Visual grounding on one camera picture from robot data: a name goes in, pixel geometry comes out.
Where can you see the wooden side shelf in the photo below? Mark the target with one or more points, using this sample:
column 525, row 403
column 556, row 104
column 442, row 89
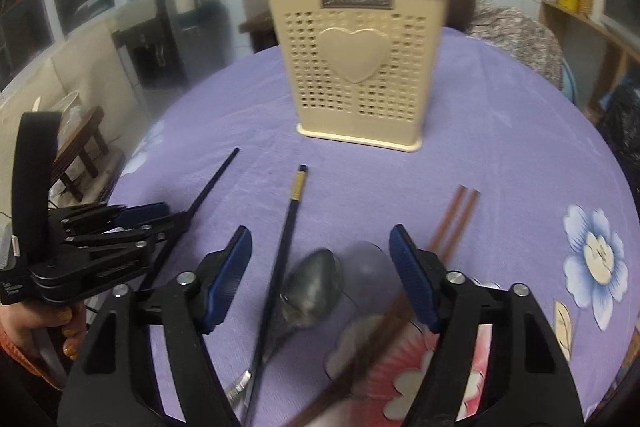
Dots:
column 597, row 58

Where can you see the small steel spoon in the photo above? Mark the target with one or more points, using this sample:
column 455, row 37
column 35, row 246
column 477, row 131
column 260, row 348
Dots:
column 309, row 295

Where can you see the cream heart utensil holder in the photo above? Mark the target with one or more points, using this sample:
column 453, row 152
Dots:
column 360, row 71

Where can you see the dark wooden sink counter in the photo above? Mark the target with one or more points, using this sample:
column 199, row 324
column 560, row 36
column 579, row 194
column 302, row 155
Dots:
column 260, row 30

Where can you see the black plastic bag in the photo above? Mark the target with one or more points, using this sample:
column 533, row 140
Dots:
column 619, row 126

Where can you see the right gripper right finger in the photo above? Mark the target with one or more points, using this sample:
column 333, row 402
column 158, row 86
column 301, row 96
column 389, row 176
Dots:
column 528, row 380

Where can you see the person's left hand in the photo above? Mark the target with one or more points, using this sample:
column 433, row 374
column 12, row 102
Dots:
column 21, row 320

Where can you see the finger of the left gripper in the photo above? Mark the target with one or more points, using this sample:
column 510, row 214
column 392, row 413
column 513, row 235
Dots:
column 99, row 217
column 97, row 252

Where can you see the grey water dispenser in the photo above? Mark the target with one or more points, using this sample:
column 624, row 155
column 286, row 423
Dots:
column 167, row 53

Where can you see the black chopstick gold band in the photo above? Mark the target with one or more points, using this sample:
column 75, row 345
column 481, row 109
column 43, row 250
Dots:
column 275, row 282

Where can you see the white microwave oven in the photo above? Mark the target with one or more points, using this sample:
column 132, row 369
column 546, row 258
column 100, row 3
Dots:
column 622, row 17

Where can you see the floral cushioned chair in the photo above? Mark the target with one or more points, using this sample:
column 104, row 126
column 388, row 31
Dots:
column 523, row 38

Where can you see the small dark wooden stool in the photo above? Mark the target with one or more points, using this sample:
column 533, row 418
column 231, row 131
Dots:
column 75, row 147

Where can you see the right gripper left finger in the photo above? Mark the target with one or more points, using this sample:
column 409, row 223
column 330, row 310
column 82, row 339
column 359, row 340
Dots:
column 113, row 381

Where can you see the purple floral tablecloth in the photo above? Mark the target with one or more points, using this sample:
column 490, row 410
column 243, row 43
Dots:
column 555, row 212

